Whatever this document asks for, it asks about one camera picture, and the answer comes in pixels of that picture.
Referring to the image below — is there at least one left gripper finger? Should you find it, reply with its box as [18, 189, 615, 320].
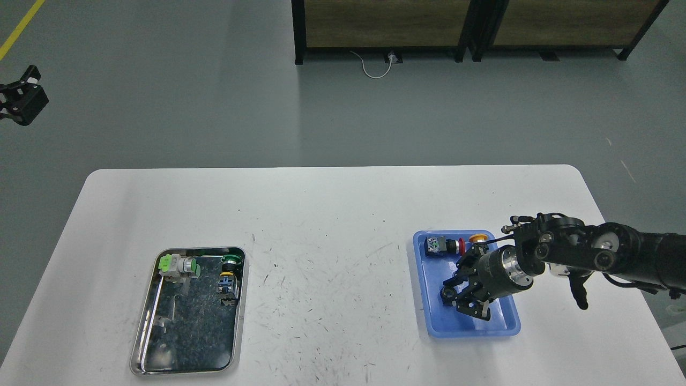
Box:
[1, 65, 49, 125]

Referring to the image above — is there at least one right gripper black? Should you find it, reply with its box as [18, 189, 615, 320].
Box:
[443, 244, 534, 322]

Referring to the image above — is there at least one black gear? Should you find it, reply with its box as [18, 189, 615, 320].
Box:
[439, 286, 457, 307]

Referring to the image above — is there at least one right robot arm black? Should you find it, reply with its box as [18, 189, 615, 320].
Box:
[439, 212, 685, 321]

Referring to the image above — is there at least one blue plastic tray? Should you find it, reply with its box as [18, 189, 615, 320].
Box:
[412, 230, 521, 339]

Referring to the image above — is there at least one silver metal tray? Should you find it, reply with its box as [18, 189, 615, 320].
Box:
[130, 246, 248, 376]

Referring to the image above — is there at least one floor power socket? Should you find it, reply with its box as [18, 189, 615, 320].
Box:
[385, 51, 404, 65]

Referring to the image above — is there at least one yellow push button switch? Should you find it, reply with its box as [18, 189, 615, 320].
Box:
[468, 234, 490, 250]

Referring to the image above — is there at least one red push button switch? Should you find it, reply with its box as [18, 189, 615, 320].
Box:
[424, 235, 466, 256]

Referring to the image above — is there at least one light green push button switch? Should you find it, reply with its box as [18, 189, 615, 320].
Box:
[156, 254, 202, 283]

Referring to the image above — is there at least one dark green push button switch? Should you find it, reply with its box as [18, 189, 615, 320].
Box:
[216, 255, 243, 306]

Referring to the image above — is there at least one white cable on floor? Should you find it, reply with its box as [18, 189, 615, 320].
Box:
[351, 50, 396, 79]

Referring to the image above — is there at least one wooden cabinet right black frame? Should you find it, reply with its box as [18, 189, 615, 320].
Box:
[469, 1, 667, 63]

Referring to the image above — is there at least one wooden cabinet black frame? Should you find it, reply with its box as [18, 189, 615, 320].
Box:
[291, 1, 479, 64]
[469, 1, 667, 63]

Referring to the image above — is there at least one wooden cabinet left black frame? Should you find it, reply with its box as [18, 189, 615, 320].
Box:
[291, 1, 479, 64]

